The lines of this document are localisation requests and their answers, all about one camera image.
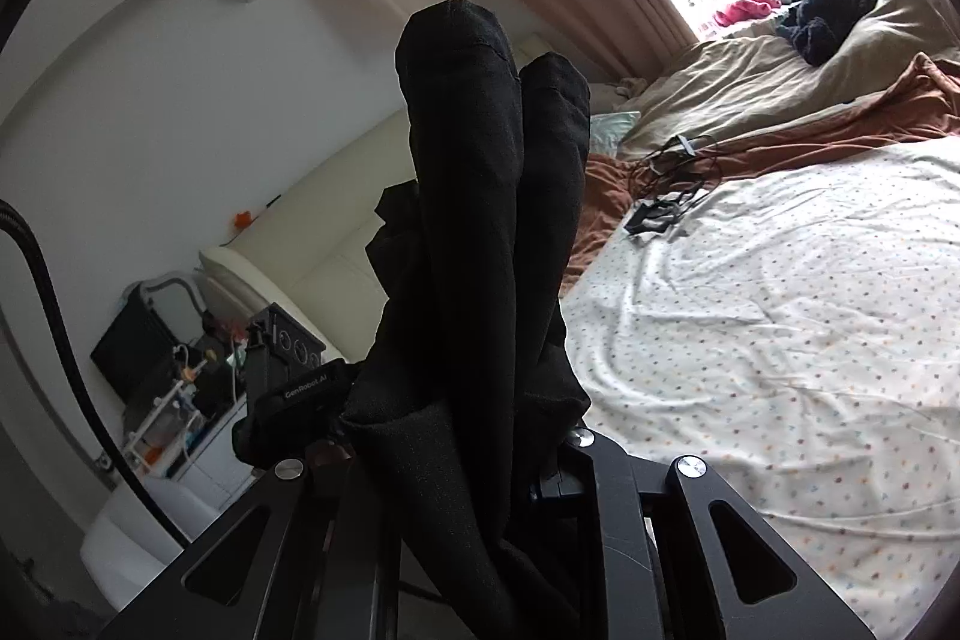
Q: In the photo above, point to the black shirt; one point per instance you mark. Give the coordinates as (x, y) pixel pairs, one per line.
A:
(465, 235)

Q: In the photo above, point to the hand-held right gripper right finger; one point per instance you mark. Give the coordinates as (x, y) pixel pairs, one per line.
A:
(615, 520)

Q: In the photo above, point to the white round bin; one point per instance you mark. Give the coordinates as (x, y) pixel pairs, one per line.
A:
(127, 535)

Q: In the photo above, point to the beige duvet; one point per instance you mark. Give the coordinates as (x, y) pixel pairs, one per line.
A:
(750, 78)

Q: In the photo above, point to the black clothing pile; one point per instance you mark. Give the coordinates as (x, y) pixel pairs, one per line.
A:
(825, 10)

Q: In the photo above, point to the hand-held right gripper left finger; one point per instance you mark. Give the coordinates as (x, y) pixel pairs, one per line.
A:
(300, 524)

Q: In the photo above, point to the white small rack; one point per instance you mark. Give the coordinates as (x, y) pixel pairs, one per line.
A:
(161, 415)

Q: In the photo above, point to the cream padded headboard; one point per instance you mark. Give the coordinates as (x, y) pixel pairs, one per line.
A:
(315, 220)

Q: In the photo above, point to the orange small toy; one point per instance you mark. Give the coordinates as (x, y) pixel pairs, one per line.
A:
(241, 220)

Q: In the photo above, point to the black flat device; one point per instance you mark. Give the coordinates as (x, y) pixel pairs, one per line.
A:
(652, 218)

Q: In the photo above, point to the pale green pillow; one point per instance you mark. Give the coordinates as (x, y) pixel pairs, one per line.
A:
(611, 132)

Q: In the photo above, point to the red clothes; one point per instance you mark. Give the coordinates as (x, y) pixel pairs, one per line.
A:
(739, 10)

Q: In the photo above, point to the brown blanket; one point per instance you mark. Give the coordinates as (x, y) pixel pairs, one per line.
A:
(862, 108)

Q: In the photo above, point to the white bedside cabinet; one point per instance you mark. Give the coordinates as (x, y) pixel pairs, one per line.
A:
(210, 460)

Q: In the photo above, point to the floral bed sheet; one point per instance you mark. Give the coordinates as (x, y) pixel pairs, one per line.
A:
(750, 310)

